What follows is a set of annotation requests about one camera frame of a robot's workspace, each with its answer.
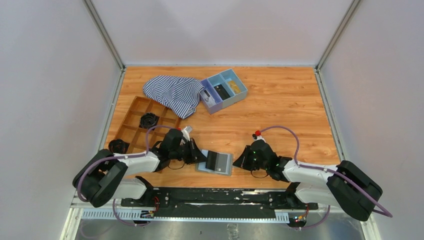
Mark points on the black card in box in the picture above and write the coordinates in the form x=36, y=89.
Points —
x=222, y=92

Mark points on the grey card holder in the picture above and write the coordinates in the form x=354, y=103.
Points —
x=218, y=163

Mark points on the black ribbed round part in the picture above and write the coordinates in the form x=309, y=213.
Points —
x=148, y=120

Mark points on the wooden compartment tray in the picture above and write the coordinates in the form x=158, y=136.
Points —
x=138, y=138

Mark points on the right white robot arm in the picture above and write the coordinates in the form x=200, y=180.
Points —
x=343, y=185

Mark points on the silver card in box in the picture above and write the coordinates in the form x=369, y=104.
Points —
x=208, y=98

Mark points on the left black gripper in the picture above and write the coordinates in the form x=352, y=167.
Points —
x=192, y=150

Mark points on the blue three-compartment box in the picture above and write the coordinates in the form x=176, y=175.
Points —
x=222, y=78

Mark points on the striped blue white cloth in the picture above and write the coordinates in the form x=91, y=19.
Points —
x=180, y=94

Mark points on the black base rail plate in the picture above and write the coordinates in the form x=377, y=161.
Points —
x=217, y=203

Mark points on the gold card in box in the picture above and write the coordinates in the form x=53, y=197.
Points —
x=234, y=87

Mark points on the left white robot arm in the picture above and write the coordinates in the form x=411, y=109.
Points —
x=109, y=176

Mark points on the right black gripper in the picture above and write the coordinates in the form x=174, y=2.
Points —
x=247, y=158

